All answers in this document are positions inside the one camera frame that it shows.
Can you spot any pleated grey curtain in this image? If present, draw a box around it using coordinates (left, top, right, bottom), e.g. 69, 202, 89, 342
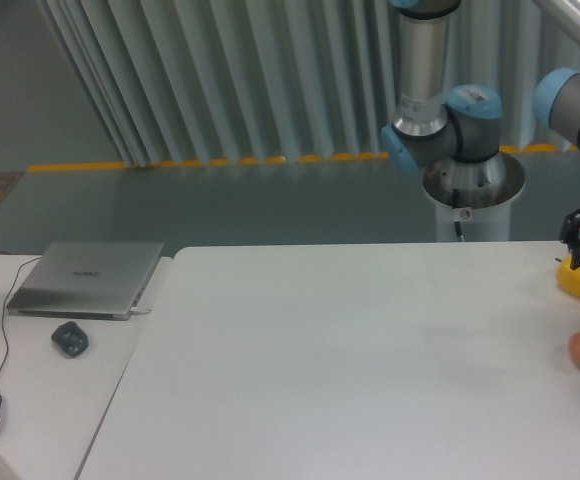
39, 1, 580, 167

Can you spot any black mouse cable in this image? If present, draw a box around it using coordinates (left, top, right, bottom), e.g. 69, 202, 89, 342
0, 250, 45, 396

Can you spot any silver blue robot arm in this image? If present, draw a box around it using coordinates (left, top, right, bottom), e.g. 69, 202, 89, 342
381, 1, 580, 270

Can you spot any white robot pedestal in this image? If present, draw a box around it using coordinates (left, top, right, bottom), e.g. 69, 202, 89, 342
423, 152, 525, 242

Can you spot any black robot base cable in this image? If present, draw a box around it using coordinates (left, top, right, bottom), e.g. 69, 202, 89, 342
450, 188, 467, 244

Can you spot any silver closed laptop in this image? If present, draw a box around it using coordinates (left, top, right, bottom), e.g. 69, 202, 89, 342
6, 242, 164, 321

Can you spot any black earbuds case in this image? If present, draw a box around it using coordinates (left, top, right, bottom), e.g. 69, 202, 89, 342
51, 321, 89, 359

